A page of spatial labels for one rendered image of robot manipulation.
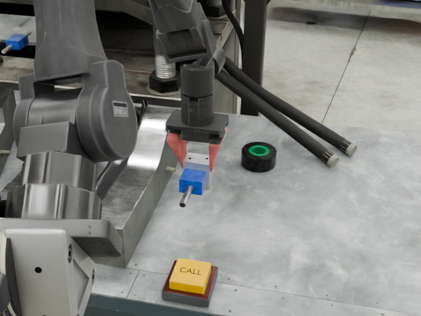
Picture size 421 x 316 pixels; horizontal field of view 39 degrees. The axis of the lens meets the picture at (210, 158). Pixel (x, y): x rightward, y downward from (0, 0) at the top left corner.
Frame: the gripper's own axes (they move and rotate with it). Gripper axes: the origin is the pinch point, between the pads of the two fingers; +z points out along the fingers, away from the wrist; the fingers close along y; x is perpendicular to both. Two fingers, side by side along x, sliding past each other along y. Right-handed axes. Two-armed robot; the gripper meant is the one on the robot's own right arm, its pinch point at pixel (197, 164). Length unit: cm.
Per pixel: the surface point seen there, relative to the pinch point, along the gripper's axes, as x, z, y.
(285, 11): -387, 82, 21
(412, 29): -369, 83, -78
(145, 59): -83, 14, 38
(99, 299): 20.1, 17.2, 12.4
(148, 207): -0.4, 11.4, 10.1
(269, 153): -26.0, 10.7, -10.4
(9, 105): -24, 5, 52
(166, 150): -13.7, 6.1, 10.1
